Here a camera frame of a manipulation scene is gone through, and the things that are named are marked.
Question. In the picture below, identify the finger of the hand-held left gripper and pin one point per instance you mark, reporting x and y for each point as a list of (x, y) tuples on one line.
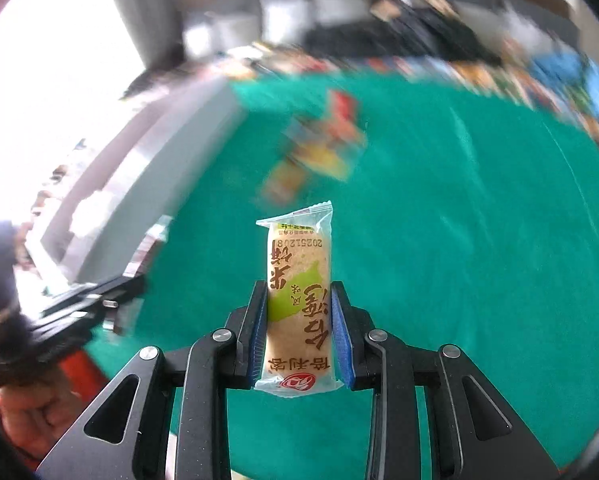
[(104, 305)]

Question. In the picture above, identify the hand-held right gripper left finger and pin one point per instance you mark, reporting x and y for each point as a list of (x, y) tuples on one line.
[(258, 340)]

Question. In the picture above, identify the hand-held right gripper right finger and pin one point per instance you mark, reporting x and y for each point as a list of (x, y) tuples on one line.
[(340, 345)]

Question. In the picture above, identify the beige rice cracker packet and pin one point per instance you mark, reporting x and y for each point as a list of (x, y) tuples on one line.
[(299, 285)]

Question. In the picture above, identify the white cardboard box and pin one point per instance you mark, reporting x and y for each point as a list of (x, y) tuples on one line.
[(129, 185)]

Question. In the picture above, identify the orange sausage packet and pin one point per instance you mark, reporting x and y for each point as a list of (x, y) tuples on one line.
[(284, 182)]

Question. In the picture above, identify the yellow snack packet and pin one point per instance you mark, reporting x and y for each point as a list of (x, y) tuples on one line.
[(329, 157)]

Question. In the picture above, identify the red snack packet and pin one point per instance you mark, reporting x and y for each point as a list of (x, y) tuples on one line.
[(343, 107)]

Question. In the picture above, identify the person's left hand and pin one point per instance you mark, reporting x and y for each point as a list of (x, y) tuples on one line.
[(34, 420)]

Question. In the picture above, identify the grey curtain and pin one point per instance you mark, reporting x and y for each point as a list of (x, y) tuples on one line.
[(144, 10)]

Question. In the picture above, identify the black puffer jacket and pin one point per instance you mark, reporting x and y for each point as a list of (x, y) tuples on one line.
[(419, 30)]

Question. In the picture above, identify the blue cloth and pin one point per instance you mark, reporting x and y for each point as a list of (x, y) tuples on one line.
[(574, 75)]

